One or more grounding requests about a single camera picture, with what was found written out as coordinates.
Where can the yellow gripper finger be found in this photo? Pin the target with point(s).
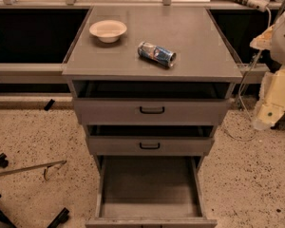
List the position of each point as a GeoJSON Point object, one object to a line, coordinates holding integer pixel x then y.
{"type": "Point", "coordinates": [271, 105]}

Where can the blue silver redbull can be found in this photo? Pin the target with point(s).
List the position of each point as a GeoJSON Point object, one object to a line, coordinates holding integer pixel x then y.
{"type": "Point", "coordinates": [157, 54]}

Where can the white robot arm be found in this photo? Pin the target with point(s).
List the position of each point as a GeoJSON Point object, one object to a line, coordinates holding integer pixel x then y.
{"type": "Point", "coordinates": [273, 39]}

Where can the grey drawer cabinet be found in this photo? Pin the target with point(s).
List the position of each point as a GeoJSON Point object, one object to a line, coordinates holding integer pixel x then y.
{"type": "Point", "coordinates": [190, 32]}

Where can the bottom grey drawer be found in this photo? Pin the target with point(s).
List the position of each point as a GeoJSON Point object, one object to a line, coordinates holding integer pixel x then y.
{"type": "Point", "coordinates": [149, 192]}

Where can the grey drawer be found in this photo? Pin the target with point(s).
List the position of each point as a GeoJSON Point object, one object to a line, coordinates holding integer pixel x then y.
{"type": "Point", "coordinates": [157, 140]}
{"type": "Point", "coordinates": [149, 192]}
{"type": "Point", "coordinates": [161, 103]}

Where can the middle grey drawer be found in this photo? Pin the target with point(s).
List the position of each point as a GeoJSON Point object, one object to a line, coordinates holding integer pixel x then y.
{"type": "Point", "coordinates": [157, 140]}

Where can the top grey drawer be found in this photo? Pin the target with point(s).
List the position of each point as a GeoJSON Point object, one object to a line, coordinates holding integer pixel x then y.
{"type": "Point", "coordinates": [161, 103]}

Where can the metal rod on floor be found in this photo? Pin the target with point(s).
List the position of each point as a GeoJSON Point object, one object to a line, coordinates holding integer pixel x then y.
{"type": "Point", "coordinates": [29, 168]}

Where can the grey aluminium rail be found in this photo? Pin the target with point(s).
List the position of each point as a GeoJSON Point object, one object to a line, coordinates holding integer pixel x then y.
{"type": "Point", "coordinates": [31, 74]}

